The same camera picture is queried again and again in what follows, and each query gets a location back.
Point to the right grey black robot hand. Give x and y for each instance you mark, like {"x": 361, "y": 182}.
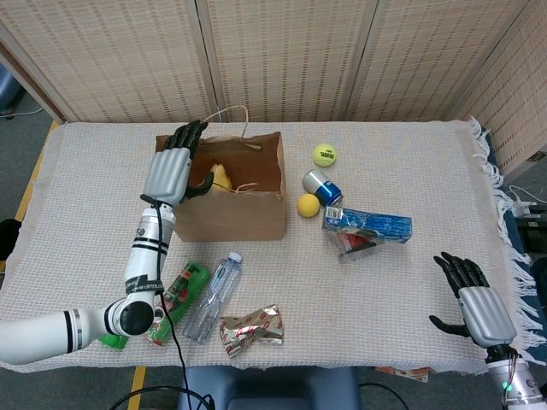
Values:
{"x": 487, "y": 316}

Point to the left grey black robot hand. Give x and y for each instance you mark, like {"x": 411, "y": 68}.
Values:
{"x": 168, "y": 175}

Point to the yellow toy pear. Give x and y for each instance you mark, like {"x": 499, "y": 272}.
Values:
{"x": 222, "y": 175}

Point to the green snack packet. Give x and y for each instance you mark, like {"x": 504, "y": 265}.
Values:
{"x": 188, "y": 282}

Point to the clear plastic water bottle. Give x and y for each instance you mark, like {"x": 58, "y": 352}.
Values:
{"x": 213, "y": 294}

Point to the green toy block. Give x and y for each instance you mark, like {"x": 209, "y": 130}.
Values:
{"x": 113, "y": 340}

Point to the silver snack wrapper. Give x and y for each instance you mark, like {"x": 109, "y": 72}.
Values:
{"x": 252, "y": 329}

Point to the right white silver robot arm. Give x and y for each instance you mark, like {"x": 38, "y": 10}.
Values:
{"x": 515, "y": 384}

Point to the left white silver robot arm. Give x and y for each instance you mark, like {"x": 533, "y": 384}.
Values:
{"x": 143, "y": 260}

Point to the brown paper bag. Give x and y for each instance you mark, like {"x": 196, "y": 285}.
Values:
{"x": 239, "y": 218}

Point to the black equipment box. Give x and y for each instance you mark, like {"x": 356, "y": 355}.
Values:
{"x": 534, "y": 232}

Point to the white woven fringed tablecloth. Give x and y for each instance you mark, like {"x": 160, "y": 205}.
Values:
{"x": 384, "y": 299}

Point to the white power strip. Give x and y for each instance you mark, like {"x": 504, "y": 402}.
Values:
{"x": 521, "y": 208}

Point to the yellow foam ball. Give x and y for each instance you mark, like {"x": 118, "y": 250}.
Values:
{"x": 308, "y": 206}

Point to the blue cookie box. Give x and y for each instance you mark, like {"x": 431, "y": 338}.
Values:
{"x": 376, "y": 224}

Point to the clear plastic box red contents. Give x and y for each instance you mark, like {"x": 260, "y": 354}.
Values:
{"x": 354, "y": 247}

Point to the blue silver drink can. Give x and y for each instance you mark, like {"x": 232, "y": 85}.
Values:
{"x": 325, "y": 190}

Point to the yellow-green tennis ball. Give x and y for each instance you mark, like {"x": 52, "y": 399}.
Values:
{"x": 325, "y": 155}

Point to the black object beside table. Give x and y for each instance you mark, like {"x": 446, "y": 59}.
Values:
{"x": 8, "y": 235}

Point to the woven folding screen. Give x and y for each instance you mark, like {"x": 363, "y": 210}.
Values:
{"x": 299, "y": 55}

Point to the blue office chair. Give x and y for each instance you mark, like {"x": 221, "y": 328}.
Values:
{"x": 6, "y": 89}

